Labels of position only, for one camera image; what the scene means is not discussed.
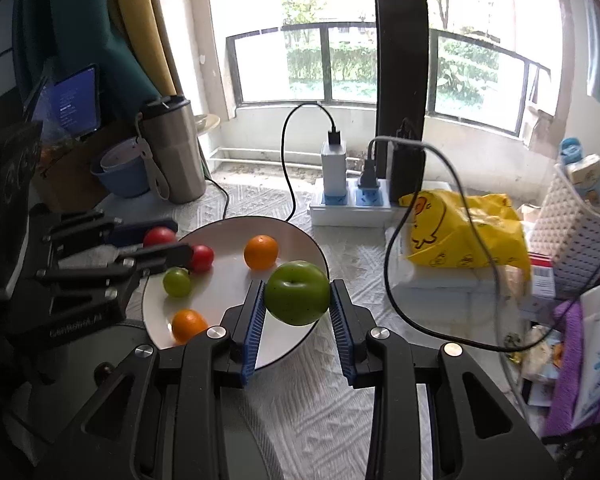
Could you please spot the balcony railing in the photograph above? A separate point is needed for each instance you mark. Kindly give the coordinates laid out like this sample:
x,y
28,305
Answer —
x,y
325,60

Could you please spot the small printed carton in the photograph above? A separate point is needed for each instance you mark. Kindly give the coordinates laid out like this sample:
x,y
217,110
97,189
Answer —
x,y
587,177

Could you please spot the white charger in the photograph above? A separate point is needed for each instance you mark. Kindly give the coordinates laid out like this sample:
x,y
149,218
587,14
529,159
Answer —
x,y
333,165

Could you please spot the white plate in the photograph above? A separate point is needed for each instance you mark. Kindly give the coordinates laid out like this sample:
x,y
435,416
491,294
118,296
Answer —
x,y
230,285

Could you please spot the yellow curtain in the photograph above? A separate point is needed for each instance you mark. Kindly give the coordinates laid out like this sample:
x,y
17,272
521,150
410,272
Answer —
x,y
140,25

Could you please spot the white flat box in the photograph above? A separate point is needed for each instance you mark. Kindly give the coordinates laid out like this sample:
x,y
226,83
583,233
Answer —
x,y
445,285

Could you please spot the blue capped bottle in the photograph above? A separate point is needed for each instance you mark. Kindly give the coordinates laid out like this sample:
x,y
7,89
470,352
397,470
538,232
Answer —
x,y
572,149

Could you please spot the yellow plastic bag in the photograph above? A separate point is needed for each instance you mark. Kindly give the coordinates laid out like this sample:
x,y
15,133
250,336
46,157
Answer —
x,y
470,240

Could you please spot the small green plum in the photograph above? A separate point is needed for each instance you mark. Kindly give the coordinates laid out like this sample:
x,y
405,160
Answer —
x,y
176,282

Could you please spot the white textured tablecloth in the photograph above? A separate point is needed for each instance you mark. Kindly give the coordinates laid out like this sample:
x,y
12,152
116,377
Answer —
x,y
320,410

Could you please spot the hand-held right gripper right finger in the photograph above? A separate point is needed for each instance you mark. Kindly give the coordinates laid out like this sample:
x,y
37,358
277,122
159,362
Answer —
x,y
342,332

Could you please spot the orange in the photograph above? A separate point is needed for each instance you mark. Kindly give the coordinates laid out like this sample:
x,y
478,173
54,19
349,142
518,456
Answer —
x,y
187,326
261,251

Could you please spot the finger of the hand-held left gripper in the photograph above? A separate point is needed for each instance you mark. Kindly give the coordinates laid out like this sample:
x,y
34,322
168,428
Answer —
x,y
140,230
165,256

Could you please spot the small red plum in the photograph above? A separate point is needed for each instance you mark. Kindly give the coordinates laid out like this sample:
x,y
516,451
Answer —
x,y
202,259

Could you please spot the teal curtain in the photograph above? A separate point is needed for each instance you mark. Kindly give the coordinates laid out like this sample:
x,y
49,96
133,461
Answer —
x,y
80,35

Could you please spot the red and white box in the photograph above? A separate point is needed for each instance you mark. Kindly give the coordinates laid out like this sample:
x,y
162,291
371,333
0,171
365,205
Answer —
x,y
542,274

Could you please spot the white tube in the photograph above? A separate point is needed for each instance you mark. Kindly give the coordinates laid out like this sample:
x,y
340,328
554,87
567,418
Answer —
x,y
597,350

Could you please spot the purple cloth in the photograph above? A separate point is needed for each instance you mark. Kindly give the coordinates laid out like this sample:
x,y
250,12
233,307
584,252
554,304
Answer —
x,y
567,360

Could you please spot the small white bowl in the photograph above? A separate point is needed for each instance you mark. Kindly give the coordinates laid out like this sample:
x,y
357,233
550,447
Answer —
x,y
122,155

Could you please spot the cardboard box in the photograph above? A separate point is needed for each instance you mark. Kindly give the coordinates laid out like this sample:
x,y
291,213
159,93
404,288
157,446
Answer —
x,y
70,182

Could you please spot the red apple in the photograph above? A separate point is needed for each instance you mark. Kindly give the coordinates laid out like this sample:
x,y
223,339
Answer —
x,y
158,236

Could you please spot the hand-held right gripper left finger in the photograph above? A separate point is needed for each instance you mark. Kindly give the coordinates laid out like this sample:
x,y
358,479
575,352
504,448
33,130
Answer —
x,y
252,332

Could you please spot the white power strip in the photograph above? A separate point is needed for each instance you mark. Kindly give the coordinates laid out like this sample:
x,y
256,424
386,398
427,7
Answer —
x,y
330,216

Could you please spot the stainless steel tumbler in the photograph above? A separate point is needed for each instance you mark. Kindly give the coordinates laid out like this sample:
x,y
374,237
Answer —
x,y
172,160

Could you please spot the green apple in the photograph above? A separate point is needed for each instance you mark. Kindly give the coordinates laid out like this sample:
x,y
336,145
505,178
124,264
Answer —
x,y
297,292

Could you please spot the round grey mat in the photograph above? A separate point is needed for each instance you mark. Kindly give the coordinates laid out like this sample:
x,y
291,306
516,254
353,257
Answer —
x,y
250,445

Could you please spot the dark window frame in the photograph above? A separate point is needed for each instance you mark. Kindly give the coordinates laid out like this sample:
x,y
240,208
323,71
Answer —
x,y
397,35

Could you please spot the tablet computer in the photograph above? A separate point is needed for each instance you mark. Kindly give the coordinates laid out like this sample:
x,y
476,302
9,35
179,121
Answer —
x,y
75,100

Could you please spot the white woven basket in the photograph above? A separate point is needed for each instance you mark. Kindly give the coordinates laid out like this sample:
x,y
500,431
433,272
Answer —
x,y
575,240

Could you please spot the blue bowl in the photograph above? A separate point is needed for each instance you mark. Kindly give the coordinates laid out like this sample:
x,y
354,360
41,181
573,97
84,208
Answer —
x,y
125,182

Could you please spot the clear plastic bag of oranges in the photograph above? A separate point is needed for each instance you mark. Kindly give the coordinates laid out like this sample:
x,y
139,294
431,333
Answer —
x,y
55,147

